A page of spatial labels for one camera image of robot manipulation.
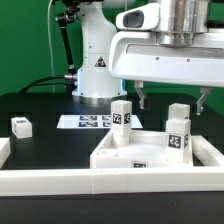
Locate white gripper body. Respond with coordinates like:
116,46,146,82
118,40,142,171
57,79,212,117
108,30,224,87

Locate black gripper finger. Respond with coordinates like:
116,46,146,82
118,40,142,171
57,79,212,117
134,81,148,109
192,87,212,116

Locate white square tabletop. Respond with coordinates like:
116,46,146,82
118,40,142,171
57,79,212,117
90,130,193,169

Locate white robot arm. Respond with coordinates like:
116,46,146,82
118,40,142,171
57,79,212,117
108,0,224,114

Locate white marker tag sheet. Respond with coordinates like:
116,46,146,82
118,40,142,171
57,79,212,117
57,115,142,129

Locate white U-shaped obstacle fence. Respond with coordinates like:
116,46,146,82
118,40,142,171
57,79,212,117
0,139,224,196

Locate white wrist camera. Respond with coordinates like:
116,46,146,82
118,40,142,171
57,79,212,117
116,3,160,31

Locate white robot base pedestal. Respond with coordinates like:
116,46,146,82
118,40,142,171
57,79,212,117
72,3,127,104

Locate black cable bundle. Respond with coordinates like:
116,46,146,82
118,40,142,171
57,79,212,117
18,6,80,94

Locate grey thin cable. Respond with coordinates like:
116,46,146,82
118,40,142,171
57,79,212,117
47,0,56,94

